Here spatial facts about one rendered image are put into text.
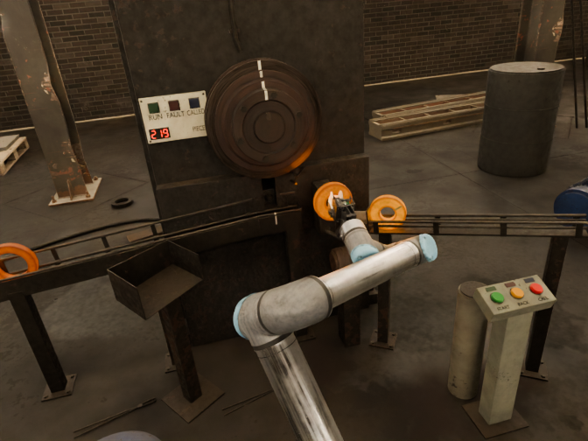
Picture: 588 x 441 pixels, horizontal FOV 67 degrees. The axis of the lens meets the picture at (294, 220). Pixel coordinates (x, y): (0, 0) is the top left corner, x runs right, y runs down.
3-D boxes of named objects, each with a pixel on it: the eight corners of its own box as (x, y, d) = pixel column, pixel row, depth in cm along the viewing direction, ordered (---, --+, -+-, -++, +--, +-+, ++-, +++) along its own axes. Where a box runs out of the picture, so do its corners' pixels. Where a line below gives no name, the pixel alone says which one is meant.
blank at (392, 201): (382, 233, 195) (381, 236, 192) (362, 205, 192) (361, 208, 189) (414, 216, 188) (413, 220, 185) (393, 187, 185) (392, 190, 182)
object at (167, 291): (150, 408, 194) (106, 269, 162) (198, 371, 211) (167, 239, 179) (178, 433, 181) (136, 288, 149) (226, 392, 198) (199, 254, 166)
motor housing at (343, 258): (332, 334, 227) (327, 243, 203) (372, 325, 231) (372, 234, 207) (340, 351, 216) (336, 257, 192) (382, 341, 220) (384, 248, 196)
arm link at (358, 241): (370, 275, 150) (349, 268, 145) (357, 248, 159) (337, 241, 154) (388, 256, 146) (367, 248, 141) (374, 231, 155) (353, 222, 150)
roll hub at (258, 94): (236, 164, 177) (226, 92, 164) (304, 153, 182) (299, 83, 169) (238, 168, 172) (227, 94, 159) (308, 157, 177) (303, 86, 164)
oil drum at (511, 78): (464, 161, 432) (473, 65, 392) (517, 152, 442) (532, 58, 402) (503, 182, 380) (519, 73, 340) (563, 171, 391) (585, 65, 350)
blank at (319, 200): (309, 187, 171) (311, 190, 168) (346, 176, 173) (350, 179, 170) (316, 222, 178) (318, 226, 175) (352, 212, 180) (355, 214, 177)
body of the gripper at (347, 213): (350, 193, 164) (362, 214, 155) (348, 211, 169) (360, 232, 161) (331, 197, 162) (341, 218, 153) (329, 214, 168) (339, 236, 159)
